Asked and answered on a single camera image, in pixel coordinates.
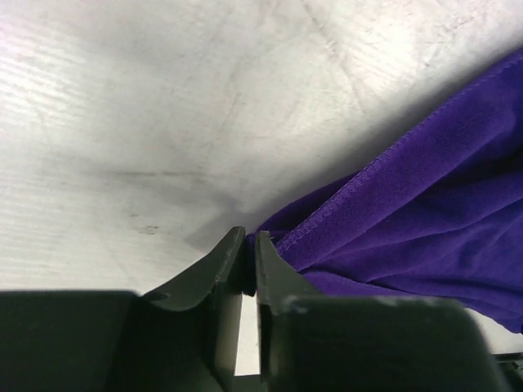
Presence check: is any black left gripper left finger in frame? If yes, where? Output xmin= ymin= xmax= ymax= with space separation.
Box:
xmin=1 ymin=227 xmax=245 ymax=391

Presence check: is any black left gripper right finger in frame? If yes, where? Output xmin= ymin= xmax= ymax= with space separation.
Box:
xmin=254 ymin=232 xmax=510 ymax=391

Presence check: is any purple cloth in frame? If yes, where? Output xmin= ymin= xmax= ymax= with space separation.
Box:
xmin=261 ymin=51 xmax=522 ymax=333

